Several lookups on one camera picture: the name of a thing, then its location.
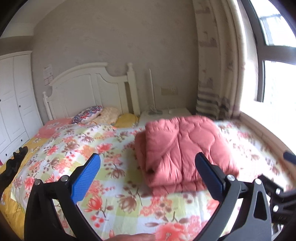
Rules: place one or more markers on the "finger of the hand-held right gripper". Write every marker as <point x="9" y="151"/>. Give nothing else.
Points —
<point x="270" y="185"/>
<point x="290" y="156"/>

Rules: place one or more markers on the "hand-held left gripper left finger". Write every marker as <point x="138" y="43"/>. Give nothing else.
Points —
<point x="85" y="178"/>

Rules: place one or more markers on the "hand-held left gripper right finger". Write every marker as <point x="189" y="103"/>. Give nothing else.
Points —
<point x="209" y="176"/>

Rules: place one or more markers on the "pink quilted jacket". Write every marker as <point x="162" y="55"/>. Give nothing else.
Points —
<point x="185" y="143"/>

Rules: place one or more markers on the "person's left hand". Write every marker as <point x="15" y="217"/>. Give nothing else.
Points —
<point x="131" y="238"/>

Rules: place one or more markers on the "floral bed cover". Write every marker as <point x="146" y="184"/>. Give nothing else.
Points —
<point x="115" y="150"/>

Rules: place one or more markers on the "pink floral pillow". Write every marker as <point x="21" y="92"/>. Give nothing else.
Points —
<point x="55" y="126"/>

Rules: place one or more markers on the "patterned purple pillow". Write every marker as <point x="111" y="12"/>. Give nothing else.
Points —
<point x="86" y="113"/>

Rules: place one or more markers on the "beige pillow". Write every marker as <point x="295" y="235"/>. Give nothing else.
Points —
<point x="108" y="114"/>

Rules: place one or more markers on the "white nightstand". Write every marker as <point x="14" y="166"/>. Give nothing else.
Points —
<point x="180" y="113"/>

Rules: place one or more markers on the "yellow pillow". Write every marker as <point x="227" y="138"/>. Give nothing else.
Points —
<point x="127" y="119"/>

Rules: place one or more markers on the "black jagged object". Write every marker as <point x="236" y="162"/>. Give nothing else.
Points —
<point x="11" y="166"/>

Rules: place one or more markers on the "yellow bed sheet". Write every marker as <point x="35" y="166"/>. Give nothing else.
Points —
<point x="9" y="201"/>

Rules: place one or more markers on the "dark framed window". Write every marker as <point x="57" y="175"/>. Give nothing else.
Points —
<point x="279" y="76"/>

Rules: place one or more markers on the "white wooden headboard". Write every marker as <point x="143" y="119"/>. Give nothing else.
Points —
<point x="81" y="90"/>

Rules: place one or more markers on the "slim white lamp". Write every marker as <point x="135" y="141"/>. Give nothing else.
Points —
<point x="151" y="90"/>

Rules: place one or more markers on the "white wardrobe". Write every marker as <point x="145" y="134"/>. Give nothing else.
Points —
<point x="16" y="97"/>

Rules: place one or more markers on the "printed curtain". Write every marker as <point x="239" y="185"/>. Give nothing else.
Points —
<point x="212" y="58"/>

